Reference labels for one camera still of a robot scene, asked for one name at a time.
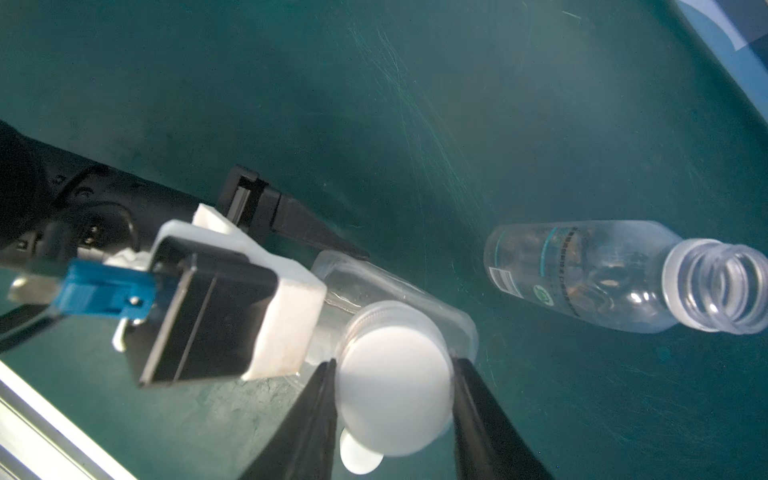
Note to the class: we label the square clear plastic bottle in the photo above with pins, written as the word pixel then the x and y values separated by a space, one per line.
pixel 353 285

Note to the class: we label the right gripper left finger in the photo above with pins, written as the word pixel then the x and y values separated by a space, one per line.
pixel 303 447

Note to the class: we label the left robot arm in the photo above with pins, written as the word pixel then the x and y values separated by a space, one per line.
pixel 56 205

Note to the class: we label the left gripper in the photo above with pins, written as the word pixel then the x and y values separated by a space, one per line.
pixel 34 290

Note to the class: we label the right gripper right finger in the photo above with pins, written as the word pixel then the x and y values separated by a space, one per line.
pixel 487 446

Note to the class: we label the aluminium front rail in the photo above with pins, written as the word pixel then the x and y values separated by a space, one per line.
pixel 39 442

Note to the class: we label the white bottle cap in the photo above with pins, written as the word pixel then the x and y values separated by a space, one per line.
pixel 355 457
pixel 393 379

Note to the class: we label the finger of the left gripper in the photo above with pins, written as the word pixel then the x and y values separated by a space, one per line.
pixel 296 222

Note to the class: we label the round clear plastic bottle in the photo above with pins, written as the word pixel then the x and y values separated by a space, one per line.
pixel 630 275

